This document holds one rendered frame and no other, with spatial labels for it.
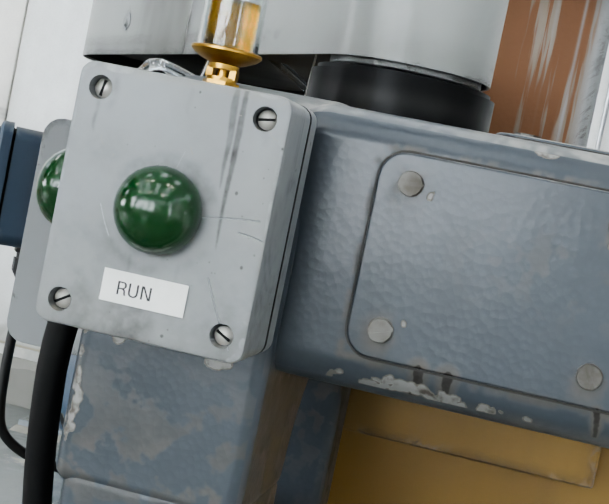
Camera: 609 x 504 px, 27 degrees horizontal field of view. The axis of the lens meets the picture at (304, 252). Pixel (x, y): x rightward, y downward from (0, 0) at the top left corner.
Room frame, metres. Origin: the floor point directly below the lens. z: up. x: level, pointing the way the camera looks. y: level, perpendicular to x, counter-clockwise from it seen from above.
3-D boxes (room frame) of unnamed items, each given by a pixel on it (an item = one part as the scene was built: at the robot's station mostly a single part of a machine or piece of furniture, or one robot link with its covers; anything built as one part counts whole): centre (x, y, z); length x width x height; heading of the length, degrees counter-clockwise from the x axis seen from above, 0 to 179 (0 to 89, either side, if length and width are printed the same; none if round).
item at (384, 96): (0.61, -0.03, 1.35); 0.09 x 0.09 x 0.03
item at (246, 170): (0.44, 0.05, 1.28); 0.08 x 0.05 x 0.09; 79
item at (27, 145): (0.95, 0.21, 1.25); 0.10 x 0.08 x 0.12; 14
